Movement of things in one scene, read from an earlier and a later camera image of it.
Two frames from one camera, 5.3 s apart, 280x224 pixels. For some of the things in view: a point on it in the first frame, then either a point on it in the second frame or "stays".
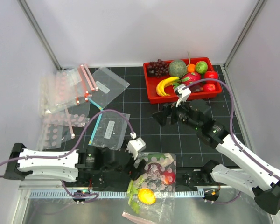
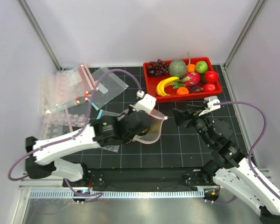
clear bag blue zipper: [110, 87] stays
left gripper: [132, 170] to [130, 111]
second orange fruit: [191, 67] stays
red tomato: [209, 87] stays
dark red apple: [197, 88] stays
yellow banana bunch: [161, 84] stays
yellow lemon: [147, 196] to [152, 129]
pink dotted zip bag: [151, 192] to [153, 134]
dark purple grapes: [158, 68] stays
